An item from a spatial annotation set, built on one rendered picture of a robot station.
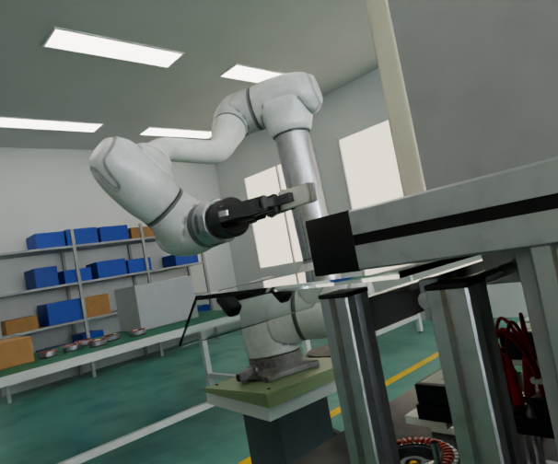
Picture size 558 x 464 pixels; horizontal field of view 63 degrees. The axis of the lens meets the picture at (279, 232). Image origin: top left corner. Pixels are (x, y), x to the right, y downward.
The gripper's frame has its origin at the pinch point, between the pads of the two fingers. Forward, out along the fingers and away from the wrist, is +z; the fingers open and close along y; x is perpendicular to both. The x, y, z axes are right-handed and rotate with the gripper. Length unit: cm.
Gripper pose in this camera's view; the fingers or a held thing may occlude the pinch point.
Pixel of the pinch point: (296, 196)
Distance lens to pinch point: 73.1
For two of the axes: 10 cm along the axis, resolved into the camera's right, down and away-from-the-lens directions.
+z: 6.7, -1.6, -7.3
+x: -1.8, -9.8, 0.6
